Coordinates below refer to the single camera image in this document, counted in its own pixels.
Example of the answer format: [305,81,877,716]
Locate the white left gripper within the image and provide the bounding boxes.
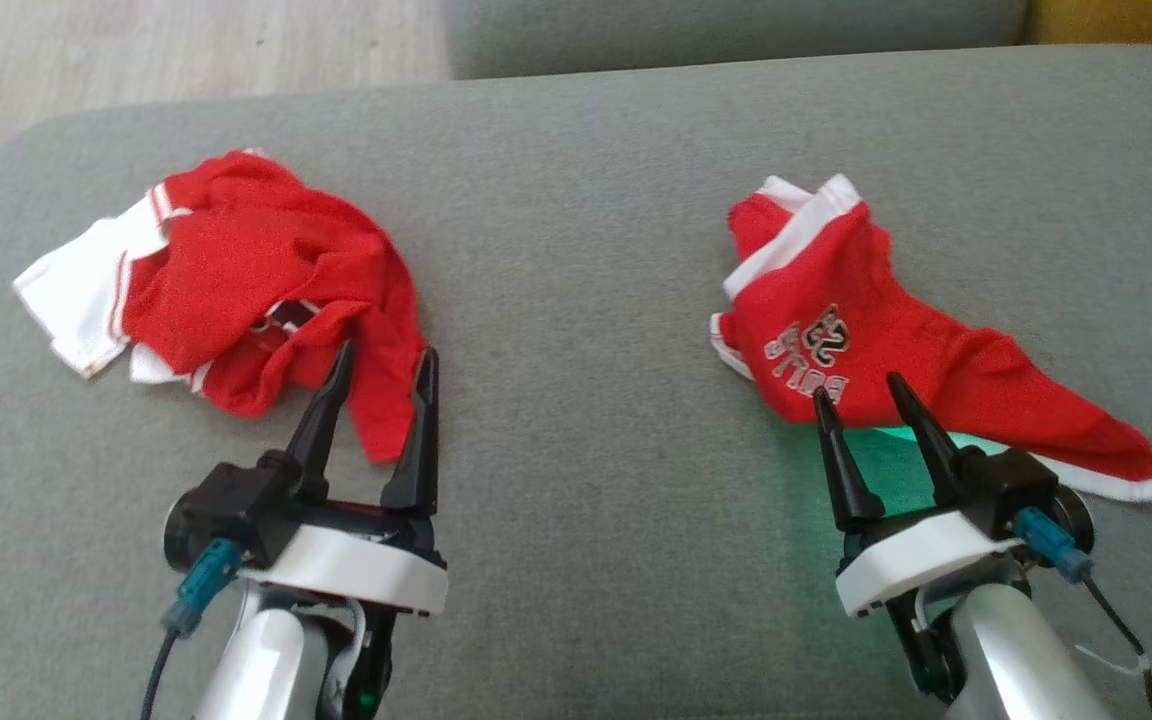
[236,340,449,616]

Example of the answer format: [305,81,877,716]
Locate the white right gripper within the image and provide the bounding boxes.
[813,372,1022,618]

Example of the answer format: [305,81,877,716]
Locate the red shorts with white trim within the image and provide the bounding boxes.
[708,174,1152,504]

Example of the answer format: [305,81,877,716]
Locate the red and white jersey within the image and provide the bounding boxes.
[13,148,428,464]

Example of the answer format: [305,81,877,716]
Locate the grey sofa seat cushion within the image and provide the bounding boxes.
[0,44,1152,720]

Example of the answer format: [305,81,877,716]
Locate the grey sofa back cushion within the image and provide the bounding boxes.
[446,0,1033,82]

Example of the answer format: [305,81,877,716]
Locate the yellow cushion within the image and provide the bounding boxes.
[1024,0,1152,49]

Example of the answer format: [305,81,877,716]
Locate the teal right cable connector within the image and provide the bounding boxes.
[1013,506,1095,584]

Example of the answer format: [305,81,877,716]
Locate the teal cable connector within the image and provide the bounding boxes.
[1013,506,1095,584]
[161,537,243,637]

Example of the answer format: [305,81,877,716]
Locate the teal left cable connector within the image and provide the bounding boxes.
[161,537,243,637]

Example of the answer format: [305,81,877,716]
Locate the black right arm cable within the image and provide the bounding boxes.
[1081,575,1152,720]

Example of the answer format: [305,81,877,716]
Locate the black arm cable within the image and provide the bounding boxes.
[140,625,183,720]
[1081,575,1152,720]

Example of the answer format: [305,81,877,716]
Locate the white right cable tag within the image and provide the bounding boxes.
[1074,643,1152,679]

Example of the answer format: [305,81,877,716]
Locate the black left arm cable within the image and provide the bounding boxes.
[140,625,183,720]

